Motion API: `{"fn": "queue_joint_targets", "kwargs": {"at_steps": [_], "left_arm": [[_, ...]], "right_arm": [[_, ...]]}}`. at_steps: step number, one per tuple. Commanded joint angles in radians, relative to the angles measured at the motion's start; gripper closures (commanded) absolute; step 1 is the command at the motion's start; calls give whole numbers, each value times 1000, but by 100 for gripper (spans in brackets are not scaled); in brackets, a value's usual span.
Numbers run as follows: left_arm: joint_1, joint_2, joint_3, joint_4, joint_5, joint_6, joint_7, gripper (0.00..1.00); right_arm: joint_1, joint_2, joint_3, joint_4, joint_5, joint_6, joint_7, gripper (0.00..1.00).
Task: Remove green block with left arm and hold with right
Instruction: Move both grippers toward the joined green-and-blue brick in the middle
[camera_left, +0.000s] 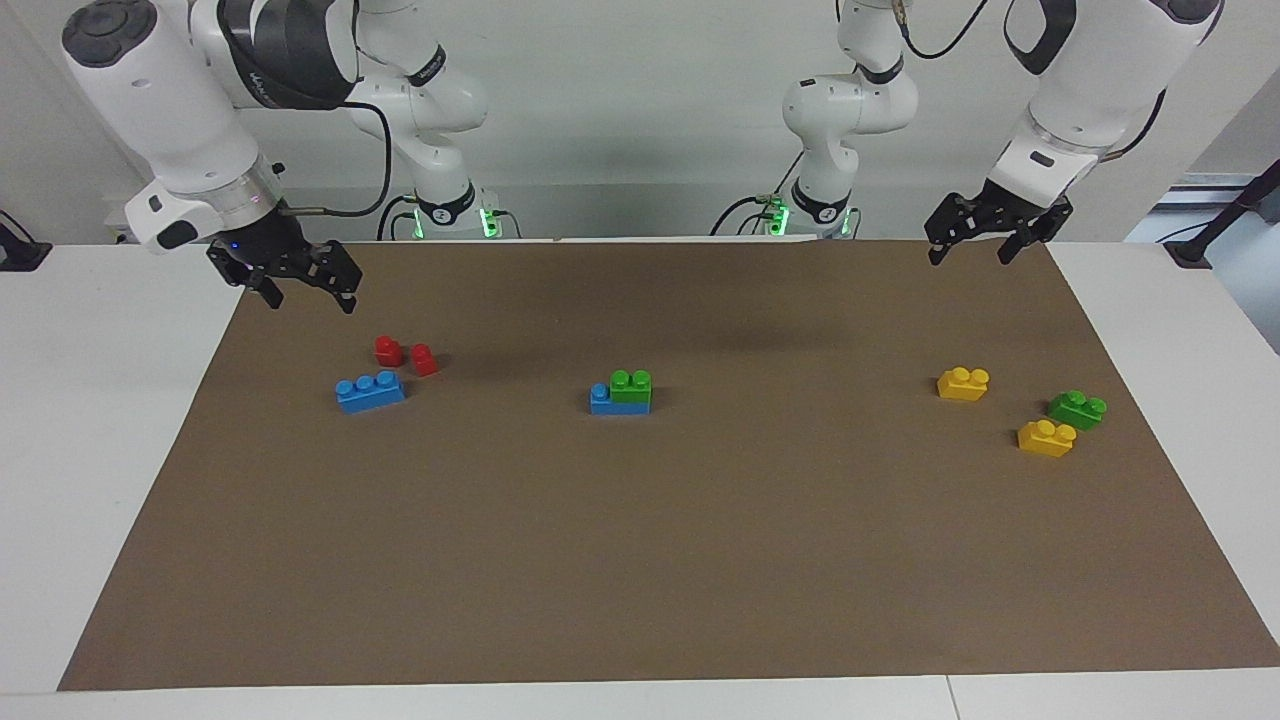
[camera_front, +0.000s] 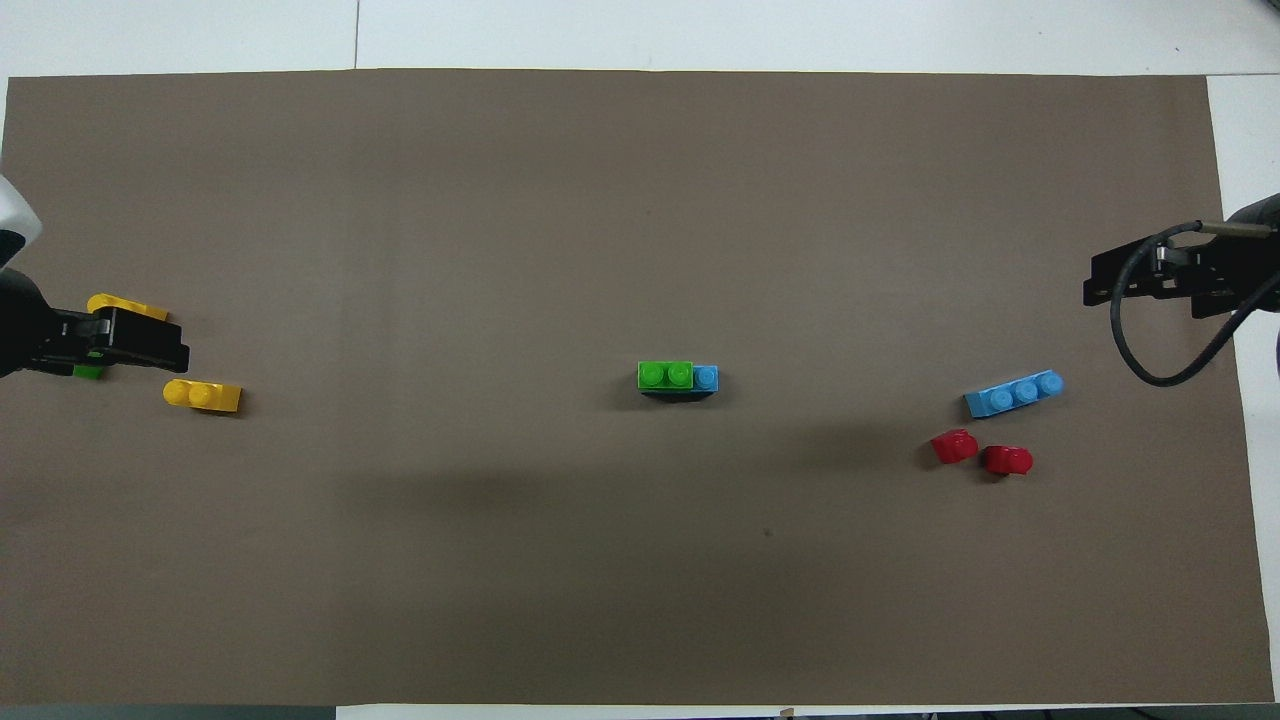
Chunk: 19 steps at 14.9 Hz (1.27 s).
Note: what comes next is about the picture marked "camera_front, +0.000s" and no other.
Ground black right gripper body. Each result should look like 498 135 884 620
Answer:
1083 232 1241 319

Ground blue three-stud block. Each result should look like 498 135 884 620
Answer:
964 370 1065 419
640 365 720 402

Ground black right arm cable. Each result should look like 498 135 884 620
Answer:
1110 220 1280 388

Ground yellow two-stud block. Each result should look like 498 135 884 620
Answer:
163 379 243 414
87 293 169 324

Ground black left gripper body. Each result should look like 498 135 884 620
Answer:
45 305 191 373

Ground brown table mat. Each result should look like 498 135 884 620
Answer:
0 68 1276 706

